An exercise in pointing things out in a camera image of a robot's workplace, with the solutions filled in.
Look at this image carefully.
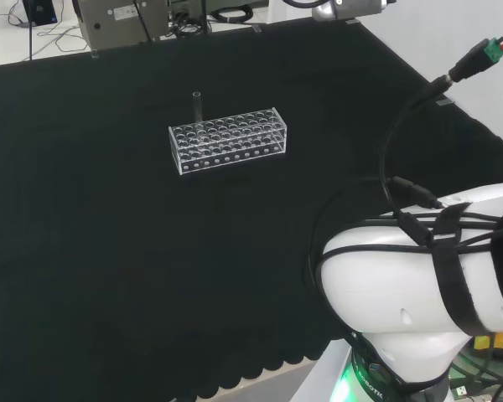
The black cable with barrel plug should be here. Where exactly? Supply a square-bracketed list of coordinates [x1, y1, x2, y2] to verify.
[378, 38, 492, 210]

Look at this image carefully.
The grey metal cabinet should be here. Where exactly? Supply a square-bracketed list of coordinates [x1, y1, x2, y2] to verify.
[75, 0, 172, 52]

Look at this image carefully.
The coiled black cable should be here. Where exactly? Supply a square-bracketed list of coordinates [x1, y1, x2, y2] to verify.
[210, 7, 253, 23]

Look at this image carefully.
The clear glass test tube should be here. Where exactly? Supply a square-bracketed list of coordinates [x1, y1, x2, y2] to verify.
[192, 91, 205, 126]

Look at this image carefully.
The clear acrylic test tube rack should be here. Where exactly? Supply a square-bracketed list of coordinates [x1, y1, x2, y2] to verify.
[168, 106, 288, 176]

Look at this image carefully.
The green terminal connector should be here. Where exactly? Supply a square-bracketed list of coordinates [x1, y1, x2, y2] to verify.
[484, 38, 503, 64]

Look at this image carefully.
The black equipment box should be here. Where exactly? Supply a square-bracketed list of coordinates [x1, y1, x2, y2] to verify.
[23, 0, 60, 27]

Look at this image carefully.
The silver rounded device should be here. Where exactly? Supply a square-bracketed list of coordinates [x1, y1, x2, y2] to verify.
[311, 0, 390, 23]

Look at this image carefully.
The black looping cable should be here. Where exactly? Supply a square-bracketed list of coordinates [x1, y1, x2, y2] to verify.
[304, 178, 387, 302]

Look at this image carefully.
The black bench cloth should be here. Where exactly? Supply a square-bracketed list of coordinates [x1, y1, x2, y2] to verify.
[0, 17, 503, 402]

